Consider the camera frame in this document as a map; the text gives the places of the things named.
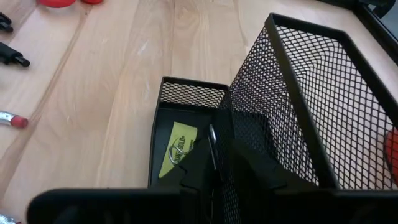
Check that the black binder clip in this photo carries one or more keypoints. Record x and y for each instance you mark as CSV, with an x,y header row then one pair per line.
x,y
212,133

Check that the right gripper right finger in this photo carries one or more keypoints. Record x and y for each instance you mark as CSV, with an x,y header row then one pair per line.
x,y
255,171

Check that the red desk lamp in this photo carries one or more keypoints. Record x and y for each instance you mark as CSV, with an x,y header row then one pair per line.
x,y
392,155

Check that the black mesh desk organizer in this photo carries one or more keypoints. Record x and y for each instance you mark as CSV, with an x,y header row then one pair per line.
x,y
186,113

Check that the small yellow box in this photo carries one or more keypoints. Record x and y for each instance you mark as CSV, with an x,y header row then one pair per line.
x,y
178,137

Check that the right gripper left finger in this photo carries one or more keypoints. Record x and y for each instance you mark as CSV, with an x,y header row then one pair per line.
x,y
196,168

